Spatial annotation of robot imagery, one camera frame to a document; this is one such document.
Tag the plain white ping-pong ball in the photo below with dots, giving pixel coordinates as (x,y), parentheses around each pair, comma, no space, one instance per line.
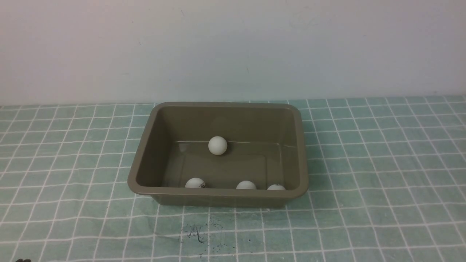
(217,145)

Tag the teal checkered tablecloth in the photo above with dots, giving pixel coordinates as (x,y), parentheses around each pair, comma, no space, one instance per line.
(386,184)

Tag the white ping-pong ball printed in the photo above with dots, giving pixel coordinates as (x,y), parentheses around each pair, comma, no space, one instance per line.
(276,187)

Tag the white ping-pong ball with logo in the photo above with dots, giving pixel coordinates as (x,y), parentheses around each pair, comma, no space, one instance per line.
(195,183)

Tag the olive green plastic bin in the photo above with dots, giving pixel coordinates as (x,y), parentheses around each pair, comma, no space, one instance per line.
(266,146)

